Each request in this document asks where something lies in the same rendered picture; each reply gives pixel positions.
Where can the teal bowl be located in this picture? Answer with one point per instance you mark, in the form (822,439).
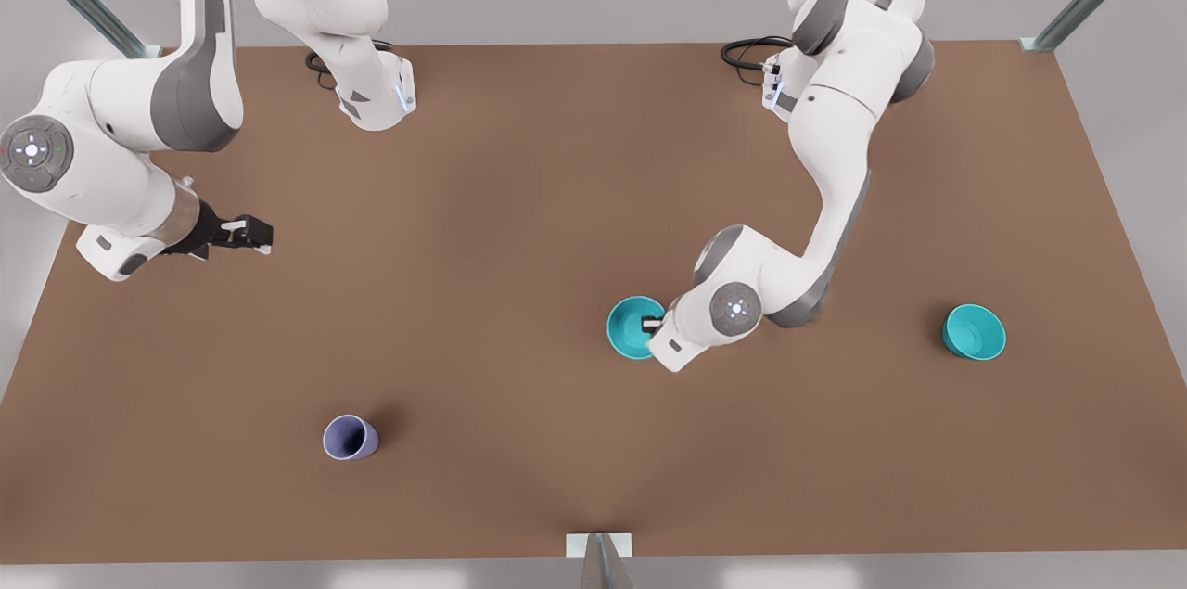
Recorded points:
(626,329)
(974,334)

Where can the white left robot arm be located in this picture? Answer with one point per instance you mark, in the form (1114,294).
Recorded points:
(839,162)

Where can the lavender cup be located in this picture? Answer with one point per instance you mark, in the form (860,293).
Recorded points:
(348,439)

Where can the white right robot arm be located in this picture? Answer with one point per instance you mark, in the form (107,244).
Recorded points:
(121,97)

